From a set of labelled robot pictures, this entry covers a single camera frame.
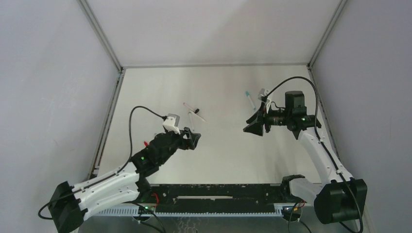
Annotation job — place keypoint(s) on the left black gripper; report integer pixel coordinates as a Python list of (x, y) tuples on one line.
[(183, 139)]

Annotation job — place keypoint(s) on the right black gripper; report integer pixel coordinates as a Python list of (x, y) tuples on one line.
[(264, 120)]

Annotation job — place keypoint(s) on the white black marker pen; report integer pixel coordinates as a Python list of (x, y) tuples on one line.
[(201, 118)]

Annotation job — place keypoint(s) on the white teal marker pen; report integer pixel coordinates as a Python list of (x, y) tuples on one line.
[(250, 101)]

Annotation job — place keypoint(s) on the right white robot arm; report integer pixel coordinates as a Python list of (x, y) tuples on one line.
[(339, 197)]

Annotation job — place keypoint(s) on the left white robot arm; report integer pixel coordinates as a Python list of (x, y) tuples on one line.
[(71, 205)]

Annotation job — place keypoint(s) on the white green marker pen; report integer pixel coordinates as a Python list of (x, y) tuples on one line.
[(191, 121)]

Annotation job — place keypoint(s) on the white red marker pen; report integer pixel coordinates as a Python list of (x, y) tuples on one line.
[(189, 107)]

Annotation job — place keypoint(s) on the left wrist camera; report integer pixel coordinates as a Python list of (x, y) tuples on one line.
[(170, 124)]

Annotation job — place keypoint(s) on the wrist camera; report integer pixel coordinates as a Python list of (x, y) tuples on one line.
[(170, 124), (263, 95)]

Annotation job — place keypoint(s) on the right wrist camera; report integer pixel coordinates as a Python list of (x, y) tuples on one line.
[(263, 95)]

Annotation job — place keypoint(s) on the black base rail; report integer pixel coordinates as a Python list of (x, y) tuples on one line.
[(214, 197)]

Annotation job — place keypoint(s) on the perforated cable tray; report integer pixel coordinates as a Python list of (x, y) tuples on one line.
[(129, 210)]

